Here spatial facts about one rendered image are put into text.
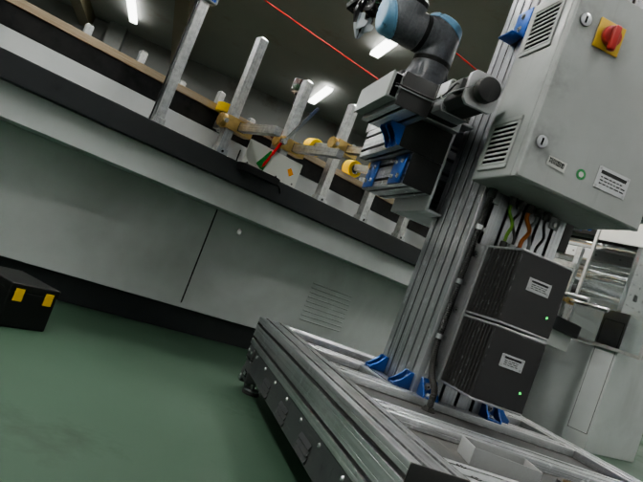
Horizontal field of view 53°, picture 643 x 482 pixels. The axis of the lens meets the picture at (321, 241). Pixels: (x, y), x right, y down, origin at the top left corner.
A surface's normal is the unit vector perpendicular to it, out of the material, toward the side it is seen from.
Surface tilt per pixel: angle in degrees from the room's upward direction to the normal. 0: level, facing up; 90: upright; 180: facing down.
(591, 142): 91
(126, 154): 90
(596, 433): 90
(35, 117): 90
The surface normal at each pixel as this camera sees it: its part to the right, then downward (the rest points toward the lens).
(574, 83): 0.25, 0.04
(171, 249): 0.60, 0.18
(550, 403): -0.72, -0.31
